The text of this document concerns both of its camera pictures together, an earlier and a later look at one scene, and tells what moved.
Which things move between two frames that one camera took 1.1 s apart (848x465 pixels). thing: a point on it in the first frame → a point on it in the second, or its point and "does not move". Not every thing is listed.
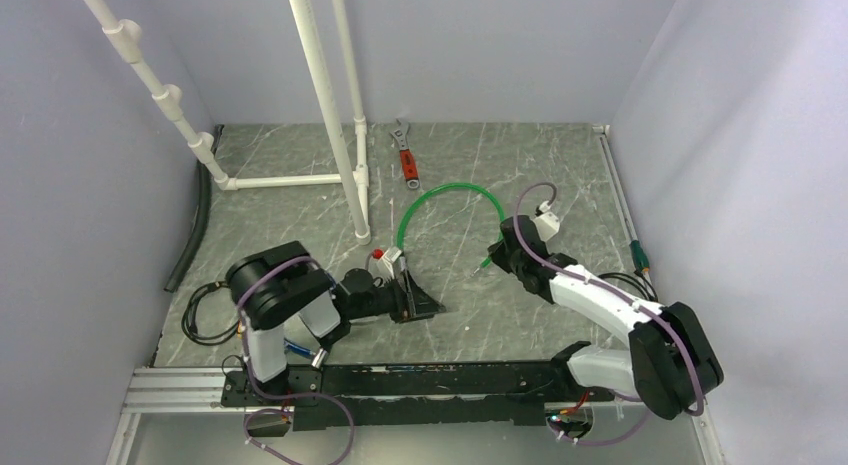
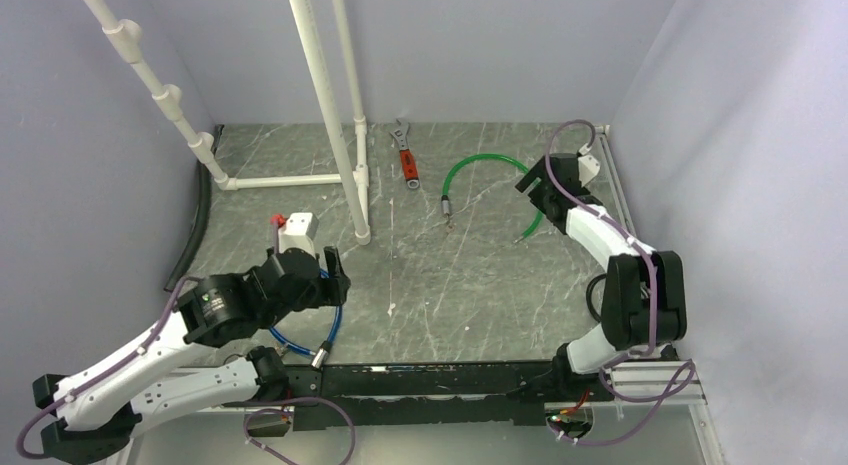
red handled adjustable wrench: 401,136 does not move
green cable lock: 486,261 → 445,203
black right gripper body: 500,255 → 539,194
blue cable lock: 319,357 does not move
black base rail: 415,396 does not move
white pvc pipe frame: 127,36 does not move
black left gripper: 423,304 → 329,291
